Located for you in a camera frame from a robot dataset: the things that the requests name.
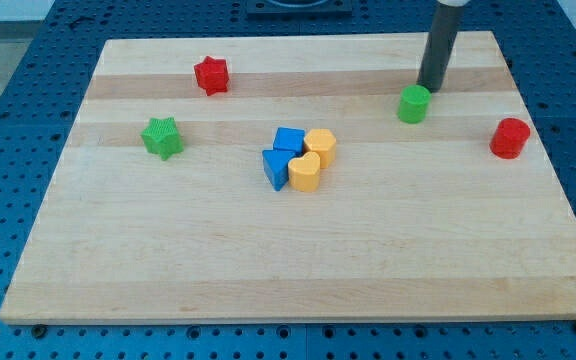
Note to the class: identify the green cylinder block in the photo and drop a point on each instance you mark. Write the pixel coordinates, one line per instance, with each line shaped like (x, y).
(413, 105)

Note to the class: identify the white rod collar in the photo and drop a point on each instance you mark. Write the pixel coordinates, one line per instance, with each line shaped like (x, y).
(454, 3)

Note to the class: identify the green star block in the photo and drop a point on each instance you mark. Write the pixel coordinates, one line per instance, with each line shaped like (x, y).
(162, 137)

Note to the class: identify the red star block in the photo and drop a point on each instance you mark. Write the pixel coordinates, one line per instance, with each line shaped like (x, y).
(212, 75)

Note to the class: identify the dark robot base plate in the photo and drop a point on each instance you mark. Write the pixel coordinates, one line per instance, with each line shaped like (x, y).
(266, 8)

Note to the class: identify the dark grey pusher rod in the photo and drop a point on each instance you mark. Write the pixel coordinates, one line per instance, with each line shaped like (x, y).
(439, 45)

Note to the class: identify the red cylinder block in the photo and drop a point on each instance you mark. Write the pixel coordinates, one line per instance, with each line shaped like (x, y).
(509, 138)

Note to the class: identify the wooden board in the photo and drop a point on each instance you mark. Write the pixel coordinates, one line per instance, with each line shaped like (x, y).
(410, 223)

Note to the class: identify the yellow hexagon block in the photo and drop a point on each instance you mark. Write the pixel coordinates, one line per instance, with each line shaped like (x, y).
(323, 142)

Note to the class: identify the blue cube block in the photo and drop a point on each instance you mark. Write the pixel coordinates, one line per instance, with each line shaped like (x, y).
(289, 139)

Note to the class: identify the blue triangle block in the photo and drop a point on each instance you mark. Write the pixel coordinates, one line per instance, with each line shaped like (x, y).
(275, 164)

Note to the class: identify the yellow heart block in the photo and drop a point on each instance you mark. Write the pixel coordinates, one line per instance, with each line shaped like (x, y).
(304, 172)

